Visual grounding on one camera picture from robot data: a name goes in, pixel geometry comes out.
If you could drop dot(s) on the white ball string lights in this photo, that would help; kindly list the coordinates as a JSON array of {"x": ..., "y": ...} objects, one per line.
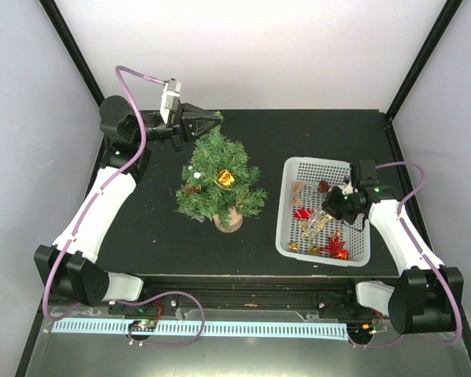
[{"x": 193, "y": 173}]

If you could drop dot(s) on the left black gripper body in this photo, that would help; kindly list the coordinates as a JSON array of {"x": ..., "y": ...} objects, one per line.
[{"x": 177, "y": 129}]

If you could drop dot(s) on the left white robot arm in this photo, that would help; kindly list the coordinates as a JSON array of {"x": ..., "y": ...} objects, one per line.
[{"x": 68, "y": 267}]

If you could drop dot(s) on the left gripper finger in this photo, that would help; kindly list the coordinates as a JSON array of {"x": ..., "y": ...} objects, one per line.
[
  {"x": 196, "y": 128},
  {"x": 192, "y": 113}
]

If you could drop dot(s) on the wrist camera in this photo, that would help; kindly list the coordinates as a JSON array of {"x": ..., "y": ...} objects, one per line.
[
  {"x": 348, "y": 187},
  {"x": 170, "y": 99}
]

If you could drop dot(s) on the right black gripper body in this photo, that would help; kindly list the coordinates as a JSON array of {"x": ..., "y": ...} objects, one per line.
[{"x": 340, "y": 207}]

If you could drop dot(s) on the silver star ornament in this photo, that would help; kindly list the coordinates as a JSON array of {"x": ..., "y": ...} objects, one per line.
[{"x": 319, "y": 213}]

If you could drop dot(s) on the red star ornament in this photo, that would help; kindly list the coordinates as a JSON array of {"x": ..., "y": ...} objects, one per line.
[{"x": 335, "y": 247}]

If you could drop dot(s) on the gold merry christmas sign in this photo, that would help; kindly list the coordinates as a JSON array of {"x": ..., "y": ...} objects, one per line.
[{"x": 311, "y": 227}]

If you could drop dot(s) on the gold gift box ornament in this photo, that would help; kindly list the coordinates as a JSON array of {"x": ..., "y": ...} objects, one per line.
[{"x": 225, "y": 179}]

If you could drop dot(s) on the small gold gift box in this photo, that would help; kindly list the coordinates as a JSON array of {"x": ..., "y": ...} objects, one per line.
[{"x": 292, "y": 247}]

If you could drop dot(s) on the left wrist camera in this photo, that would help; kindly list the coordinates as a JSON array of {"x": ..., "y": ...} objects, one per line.
[{"x": 170, "y": 99}]

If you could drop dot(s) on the burlap bow ornament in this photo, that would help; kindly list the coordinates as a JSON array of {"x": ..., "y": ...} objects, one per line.
[{"x": 296, "y": 188}]

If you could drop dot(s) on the white slotted cable duct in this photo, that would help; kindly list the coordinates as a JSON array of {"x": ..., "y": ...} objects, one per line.
[{"x": 207, "y": 328}]

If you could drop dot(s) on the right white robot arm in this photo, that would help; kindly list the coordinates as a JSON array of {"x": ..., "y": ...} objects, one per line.
[{"x": 426, "y": 298}]

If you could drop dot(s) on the brown pine cone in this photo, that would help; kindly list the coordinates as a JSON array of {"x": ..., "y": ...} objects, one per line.
[
  {"x": 323, "y": 187},
  {"x": 192, "y": 189}
]

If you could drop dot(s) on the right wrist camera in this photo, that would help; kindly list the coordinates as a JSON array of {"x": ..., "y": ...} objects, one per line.
[{"x": 348, "y": 187}]

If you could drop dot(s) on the white perforated plastic basket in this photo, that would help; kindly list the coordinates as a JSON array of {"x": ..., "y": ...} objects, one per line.
[{"x": 312, "y": 171}]

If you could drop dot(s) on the small green christmas tree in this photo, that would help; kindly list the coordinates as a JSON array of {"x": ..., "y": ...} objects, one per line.
[{"x": 226, "y": 208}]

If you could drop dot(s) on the clear battery box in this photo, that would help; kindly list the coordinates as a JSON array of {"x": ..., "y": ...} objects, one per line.
[{"x": 198, "y": 217}]

